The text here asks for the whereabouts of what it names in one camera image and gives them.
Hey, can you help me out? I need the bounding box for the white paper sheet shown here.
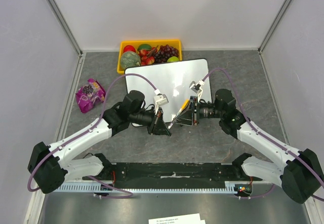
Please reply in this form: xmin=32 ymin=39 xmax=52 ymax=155
xmin=148 ymin=213 xmax=206 ymax=224

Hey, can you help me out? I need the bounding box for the white whiteboard black frame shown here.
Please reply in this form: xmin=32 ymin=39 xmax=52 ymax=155
xmin=125 ymin=58 xmax=213 ymax=123

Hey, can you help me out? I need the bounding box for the green pear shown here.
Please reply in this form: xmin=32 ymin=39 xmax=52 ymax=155
xmin=167 ymin=56 xmax=179 ymax=62

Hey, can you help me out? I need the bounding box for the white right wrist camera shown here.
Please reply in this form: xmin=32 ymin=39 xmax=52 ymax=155
xmin=189 ymin=80 xmax=205 ymax=101

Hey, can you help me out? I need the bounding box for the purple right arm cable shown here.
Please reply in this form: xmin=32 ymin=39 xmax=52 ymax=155
xmin=199 ymin=68 xmax=324 ymax=202

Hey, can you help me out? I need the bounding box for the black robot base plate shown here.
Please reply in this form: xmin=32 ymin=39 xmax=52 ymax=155
xmin=95 ymin=163 xmax=250 ymax=190

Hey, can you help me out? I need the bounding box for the yellow plastic fruit tray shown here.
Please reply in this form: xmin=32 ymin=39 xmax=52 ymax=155
xmin=117 ymin=39 xmax=182 ymax=74

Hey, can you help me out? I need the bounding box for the purple snack bag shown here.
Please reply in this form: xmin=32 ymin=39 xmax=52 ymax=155
xmin=75 ymin=78 xmax=106 ymax=114

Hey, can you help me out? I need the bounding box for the red lychee cluster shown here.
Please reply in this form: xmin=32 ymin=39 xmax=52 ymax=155
xmin=139 ymin=50 xmax=155 ymax=66

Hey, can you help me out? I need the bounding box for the dark red grape bunch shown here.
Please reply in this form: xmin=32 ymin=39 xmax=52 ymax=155
xmin=154 ymin=45 xmax=180 ymax=63

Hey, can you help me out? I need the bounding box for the green red mango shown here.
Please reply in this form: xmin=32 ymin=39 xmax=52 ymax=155
xmin=137 ymin=44 xmax=152 ymax=51

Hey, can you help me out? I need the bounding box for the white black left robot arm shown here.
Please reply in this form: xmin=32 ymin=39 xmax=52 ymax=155
xmin=27 ymin=90 xmax=171 ymax=194

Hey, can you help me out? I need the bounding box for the green striped melon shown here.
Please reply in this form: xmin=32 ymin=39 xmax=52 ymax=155
xmin=120 ymin=51 xmax=141 ymax=70

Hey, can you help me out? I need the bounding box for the red apple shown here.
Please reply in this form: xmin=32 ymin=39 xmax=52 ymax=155
xmin=123 ymin=45 xmax=136 ymax=53

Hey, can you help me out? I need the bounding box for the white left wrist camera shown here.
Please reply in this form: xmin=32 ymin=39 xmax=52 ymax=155
xmin=153 ymin=89 xmax=169 ymax=113

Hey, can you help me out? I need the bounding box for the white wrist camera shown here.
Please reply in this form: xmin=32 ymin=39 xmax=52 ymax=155
xmin=189 ymin=80 xmax=205 ymax=101
xmin=153 ymin=89 xmax=169 ymax=113

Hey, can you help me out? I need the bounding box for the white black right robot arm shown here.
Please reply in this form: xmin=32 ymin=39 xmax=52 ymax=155
xmin=172 ymin=89 xmax=323 ymax=204

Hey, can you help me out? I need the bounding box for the white marker pen orange tip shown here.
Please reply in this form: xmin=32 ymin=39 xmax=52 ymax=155
xmin=168 ymin=99 xmax=189 ymax=129

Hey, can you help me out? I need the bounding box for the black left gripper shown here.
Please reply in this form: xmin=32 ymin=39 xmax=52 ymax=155
xmin=130 ymin=105 xmax=171 ymax=136

